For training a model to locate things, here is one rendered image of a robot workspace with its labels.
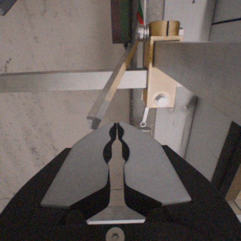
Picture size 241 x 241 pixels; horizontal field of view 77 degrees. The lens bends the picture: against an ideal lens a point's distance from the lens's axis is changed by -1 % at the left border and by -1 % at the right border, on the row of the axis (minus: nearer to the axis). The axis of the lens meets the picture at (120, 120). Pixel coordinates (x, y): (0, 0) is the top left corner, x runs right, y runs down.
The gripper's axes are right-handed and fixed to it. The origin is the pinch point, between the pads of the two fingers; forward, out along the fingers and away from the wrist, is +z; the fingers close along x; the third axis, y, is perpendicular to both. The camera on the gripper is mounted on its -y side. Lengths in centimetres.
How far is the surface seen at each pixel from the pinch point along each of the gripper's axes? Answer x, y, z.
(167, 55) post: 5.9, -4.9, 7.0
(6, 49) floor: -74, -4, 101
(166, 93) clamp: 8.5, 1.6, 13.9
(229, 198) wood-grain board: 27.3, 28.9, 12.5
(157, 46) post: 5.9, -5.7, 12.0
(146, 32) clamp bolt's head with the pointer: 4.9, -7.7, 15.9
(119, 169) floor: -1, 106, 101
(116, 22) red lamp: 0.2, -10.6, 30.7
